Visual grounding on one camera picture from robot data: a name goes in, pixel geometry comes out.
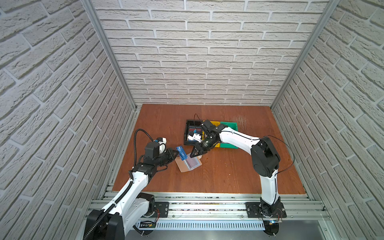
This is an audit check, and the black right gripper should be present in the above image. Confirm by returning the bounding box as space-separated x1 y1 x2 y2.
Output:
190 135 218 158

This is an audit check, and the blue credit card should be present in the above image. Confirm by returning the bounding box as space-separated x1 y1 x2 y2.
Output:
176 146 188 161

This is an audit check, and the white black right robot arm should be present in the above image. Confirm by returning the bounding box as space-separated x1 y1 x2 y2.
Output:
190 121 281 217

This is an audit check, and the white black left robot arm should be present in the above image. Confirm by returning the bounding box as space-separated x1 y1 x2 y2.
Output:
83 148 179 240

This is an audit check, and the black plastic bin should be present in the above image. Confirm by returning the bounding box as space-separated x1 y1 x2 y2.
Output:
184 120 204 146

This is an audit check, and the yellow plastic bin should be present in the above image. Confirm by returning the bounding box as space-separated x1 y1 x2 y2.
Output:
209 121 220 150

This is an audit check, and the green plastic bin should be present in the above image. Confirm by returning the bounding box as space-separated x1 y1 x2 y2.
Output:
216 122 238 149

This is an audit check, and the aluminium corner profile left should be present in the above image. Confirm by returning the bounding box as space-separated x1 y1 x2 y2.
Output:
82 0 138 111

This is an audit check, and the aluminium corner profile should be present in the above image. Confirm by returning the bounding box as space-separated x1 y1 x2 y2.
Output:
82 0 138 111
270 0 340 111

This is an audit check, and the aluminium corner profile right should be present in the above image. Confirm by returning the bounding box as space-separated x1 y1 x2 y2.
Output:
270 0 340 111

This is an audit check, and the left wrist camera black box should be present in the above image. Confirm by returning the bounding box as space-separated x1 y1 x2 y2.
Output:
145 138 167 159

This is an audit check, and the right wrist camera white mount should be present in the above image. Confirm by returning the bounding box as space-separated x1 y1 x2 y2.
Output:
187 133 203 143

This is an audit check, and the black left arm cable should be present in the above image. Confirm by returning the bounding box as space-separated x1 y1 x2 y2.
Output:
133 128 155 167

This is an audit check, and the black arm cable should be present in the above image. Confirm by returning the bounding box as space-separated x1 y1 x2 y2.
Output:
133 128 155 167
260 134 296 176

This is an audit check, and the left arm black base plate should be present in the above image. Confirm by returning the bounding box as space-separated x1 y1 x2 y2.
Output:
143 202 170 218

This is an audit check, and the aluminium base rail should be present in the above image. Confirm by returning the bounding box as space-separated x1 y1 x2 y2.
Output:
137 192 330 235

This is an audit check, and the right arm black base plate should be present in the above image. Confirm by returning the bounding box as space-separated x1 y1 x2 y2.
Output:
245 201 287 219

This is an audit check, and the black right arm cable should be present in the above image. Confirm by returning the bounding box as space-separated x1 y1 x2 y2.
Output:
260 134 296 176

